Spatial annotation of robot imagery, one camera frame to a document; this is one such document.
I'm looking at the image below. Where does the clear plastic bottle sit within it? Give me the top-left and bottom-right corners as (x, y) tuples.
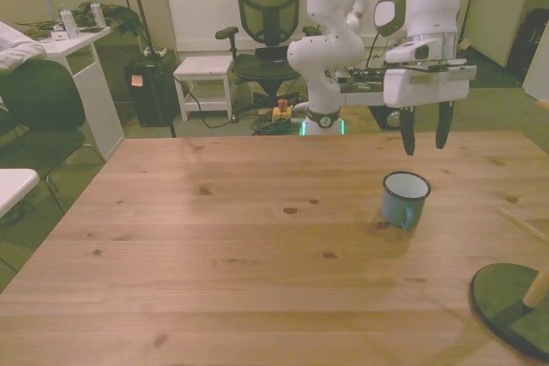
(89, 0), (107, 29)
(58, 3), (80, 39)

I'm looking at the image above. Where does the white panel board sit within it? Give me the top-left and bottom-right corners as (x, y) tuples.
(522, 39), (549, 101)

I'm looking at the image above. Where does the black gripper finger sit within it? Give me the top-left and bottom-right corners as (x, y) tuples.
(400, 106), (418, 157)
(435, 100), (455, 150)

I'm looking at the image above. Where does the black mesh office chair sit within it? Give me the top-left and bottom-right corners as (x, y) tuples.
(214, 0), (322, 117)

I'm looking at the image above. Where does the small white stool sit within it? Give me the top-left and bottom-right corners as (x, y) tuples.
(172, 56), (235, 123)

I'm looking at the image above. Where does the white side table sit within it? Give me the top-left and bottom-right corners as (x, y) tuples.
(0, 168), (40, 219)

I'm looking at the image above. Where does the yellow emergency stop button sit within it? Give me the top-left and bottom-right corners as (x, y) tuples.
(271, 99), (294, 124)

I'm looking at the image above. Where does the black hard case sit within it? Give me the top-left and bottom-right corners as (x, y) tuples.
(124, 57), (179, 129)

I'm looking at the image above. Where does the wooden mug tree stand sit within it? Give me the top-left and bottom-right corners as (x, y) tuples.
(468, 98), (549, 363)

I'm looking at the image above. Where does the white sleeved person forearm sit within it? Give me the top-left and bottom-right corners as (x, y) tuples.
(0, 21), (47, 73)

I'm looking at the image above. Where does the white desk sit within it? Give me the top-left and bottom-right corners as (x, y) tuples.
(41, 26), (127, 162)

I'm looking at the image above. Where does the electronics board platform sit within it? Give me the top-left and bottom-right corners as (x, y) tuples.
(328, 63), (413, 107)

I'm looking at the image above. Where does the black padded chair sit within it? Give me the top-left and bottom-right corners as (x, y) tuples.
(0, 59), (106, 215)

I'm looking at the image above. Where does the black floor cable bundle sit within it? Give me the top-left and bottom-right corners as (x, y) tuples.
(250, 115), (304, 137)

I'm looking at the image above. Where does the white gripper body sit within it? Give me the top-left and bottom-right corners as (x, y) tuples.
(383, 64), (471, 109)

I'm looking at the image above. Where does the camouflage green cloth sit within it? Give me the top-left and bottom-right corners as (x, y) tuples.
(70, 1), (142, 36)

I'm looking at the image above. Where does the blue enamel mug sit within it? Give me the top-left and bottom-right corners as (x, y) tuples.
(380, 171), (431, 231)

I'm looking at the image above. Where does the black stool cable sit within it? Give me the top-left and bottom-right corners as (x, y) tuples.
(172, 74), (242, 129)

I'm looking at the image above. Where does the black tripod stand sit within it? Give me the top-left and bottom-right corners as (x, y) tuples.
(106, 0), (178, 139)

